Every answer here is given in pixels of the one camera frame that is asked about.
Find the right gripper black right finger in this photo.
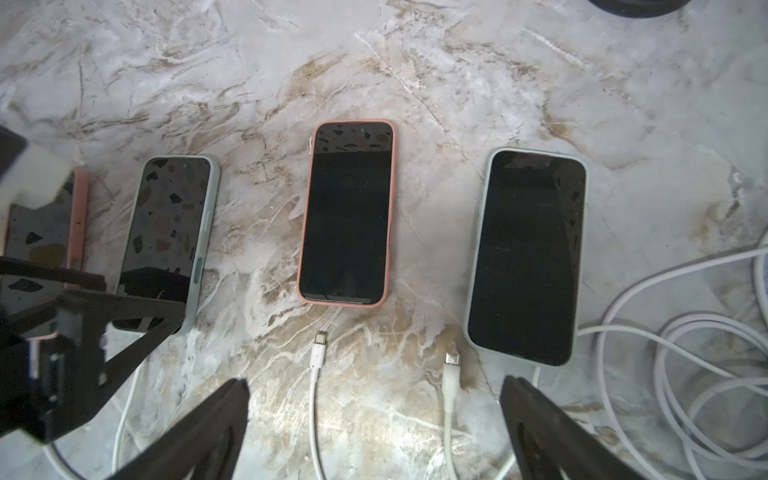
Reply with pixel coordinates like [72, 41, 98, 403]
[500, 376, 642, 480]

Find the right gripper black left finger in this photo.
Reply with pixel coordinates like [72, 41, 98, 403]
[112, 379, 250, 480]

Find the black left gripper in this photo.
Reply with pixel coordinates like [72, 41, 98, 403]
[1, 257, 186, 444]

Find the phone with pink case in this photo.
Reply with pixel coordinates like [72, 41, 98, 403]
[297, 120, 396, 308]
[1, 168, 89, 315]

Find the white charging cable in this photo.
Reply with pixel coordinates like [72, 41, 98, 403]
[497, 227, 768, 480]
[441, 351, 463, 480]
[307, 330, 330, 480]

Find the phone with light green case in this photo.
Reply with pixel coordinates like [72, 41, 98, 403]
[463, 148, 588, 367]

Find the phone with pink case middle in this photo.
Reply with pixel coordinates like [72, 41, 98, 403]
[297, 120, 396, 308]

